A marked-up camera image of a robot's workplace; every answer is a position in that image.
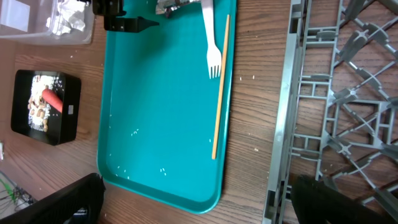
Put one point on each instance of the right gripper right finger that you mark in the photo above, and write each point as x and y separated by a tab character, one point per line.
314	202

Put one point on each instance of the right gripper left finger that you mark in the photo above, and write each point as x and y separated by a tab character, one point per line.
79	202

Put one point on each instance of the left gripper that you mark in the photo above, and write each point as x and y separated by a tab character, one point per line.
119	24

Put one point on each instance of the silver foil wrapper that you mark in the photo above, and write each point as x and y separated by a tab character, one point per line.
166	7

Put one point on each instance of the white plastic fork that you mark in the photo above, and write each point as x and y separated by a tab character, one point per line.
213	55

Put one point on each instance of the wooden chopstick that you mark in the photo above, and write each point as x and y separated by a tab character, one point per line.
221	86

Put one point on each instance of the orange carrot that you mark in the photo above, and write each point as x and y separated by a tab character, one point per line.
52	99

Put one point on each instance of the white napkin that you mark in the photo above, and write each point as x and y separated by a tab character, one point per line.
69	16

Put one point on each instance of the black rectangular waste tray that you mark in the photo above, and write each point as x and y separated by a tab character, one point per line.
61	129

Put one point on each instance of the grey plastic dishwasher rack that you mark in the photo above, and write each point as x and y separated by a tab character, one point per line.
337	115

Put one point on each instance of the clear plastic storage bin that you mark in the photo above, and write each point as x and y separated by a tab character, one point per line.
25	21

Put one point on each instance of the teal plastic serving tray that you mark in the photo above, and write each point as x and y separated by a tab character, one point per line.
164	122

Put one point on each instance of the pile of rice and peanuts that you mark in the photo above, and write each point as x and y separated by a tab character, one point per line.
40	111

